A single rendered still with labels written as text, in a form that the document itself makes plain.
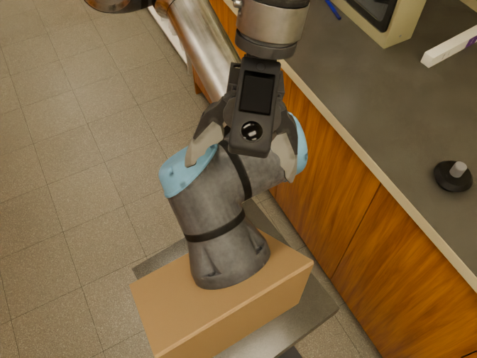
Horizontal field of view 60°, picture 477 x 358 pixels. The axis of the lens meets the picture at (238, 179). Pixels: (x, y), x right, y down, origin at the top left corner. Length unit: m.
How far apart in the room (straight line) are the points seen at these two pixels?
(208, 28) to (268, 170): 0.28
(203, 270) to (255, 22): 0.44
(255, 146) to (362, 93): 0.85
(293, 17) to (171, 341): 0.48
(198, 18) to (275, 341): 0.63
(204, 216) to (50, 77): 2.30
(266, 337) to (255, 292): 0.22
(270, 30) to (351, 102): 0.80
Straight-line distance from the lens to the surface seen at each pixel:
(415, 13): 1.44
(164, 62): 2.80
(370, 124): 1.20
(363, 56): 1.40
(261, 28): 0.46
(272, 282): 0.69
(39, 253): 2.17
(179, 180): 0.68
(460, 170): 1.10
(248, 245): 0.72
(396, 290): 1.42
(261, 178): 0.71
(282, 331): 0.89
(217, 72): 0.77
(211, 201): 0.69
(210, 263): 0.73
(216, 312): 0.68
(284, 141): 0.54
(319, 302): 0.92
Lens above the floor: 1.80
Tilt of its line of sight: 56 degrees down
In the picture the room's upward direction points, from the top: straight up
